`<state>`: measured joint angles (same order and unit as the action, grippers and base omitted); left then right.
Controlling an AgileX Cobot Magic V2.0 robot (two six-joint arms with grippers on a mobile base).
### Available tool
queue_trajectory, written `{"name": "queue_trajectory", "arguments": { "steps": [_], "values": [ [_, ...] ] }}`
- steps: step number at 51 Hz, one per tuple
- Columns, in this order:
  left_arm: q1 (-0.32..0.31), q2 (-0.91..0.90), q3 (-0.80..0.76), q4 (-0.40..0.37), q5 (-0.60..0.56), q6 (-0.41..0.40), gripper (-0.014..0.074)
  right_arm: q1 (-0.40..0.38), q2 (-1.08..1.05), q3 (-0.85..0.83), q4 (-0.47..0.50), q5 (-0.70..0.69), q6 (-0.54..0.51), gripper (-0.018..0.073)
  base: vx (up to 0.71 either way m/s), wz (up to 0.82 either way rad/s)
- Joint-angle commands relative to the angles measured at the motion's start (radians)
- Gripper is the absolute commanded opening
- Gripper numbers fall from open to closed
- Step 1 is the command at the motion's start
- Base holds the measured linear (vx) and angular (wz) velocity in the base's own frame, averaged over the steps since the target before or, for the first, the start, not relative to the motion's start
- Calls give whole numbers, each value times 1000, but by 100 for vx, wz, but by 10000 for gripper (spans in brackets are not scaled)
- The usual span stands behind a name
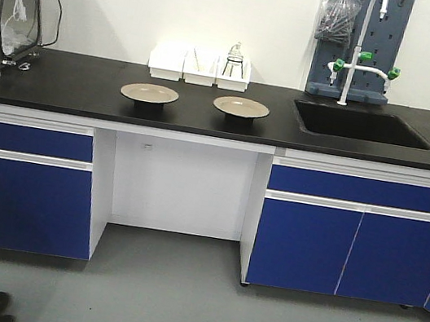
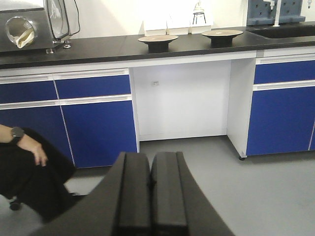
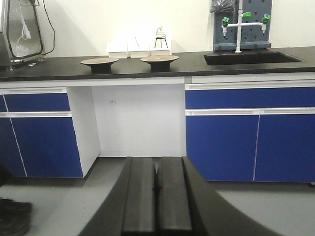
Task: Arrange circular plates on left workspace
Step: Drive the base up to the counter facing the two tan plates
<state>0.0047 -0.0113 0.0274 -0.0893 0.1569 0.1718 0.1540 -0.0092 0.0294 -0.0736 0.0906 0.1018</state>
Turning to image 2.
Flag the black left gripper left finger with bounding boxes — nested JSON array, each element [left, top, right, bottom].
[[33, 152, 151, 236]]

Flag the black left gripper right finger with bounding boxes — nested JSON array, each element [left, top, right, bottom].
[[151, 152, 234, 236]]

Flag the tan plate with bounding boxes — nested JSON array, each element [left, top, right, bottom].
[[138, 34, 179, 52], [201, 29, 244, 48]]

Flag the person's forearm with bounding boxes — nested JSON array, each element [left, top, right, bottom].
[[0, 124, 13, 143]]

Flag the seated person's hand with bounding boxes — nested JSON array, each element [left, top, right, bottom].
[[17, 136, 48, 167]]

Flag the person's black trousers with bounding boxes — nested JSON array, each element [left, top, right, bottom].
[[0, 127, 84, 223]]

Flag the black wristwatch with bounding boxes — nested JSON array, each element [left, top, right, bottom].
[[10, 127, 25, 145]]

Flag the blue white lab cabinet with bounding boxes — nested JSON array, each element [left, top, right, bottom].
[[0, 48, 315, 168]]

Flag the white bin, left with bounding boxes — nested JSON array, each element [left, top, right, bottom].
[[143, 15, 167, 36]]

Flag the white bin, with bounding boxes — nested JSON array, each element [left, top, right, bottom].
[[143, 15, 167, 36], [166, 14, 190, 35], [189, 7, 214, 34]]

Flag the white bin, middle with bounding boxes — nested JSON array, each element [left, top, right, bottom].
[[166, 14, 190, 35]]

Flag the white bin, right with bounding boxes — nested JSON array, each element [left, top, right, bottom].
[[189, 7, 214, 34]]

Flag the black lab sink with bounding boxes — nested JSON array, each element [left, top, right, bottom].
[[248, 25, 315, 39]]

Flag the round glass flask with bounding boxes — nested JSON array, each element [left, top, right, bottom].
[[193, 0, 205, 14]]

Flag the grey glovebox with port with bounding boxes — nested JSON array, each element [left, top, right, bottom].
[[0, 0, 70, 54]]

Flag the blue pegboard drying rack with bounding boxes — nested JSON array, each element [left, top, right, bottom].
[[247, 0, 306, 26]]

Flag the white sink faucet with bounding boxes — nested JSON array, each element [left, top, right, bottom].
[[263, 0, 282, 27]]

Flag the black wire tripod stand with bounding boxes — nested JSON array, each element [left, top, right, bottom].
[[192, 13, 207, 25]]

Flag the black power cable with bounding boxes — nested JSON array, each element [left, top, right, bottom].
[[66, 0, 81, 36]]

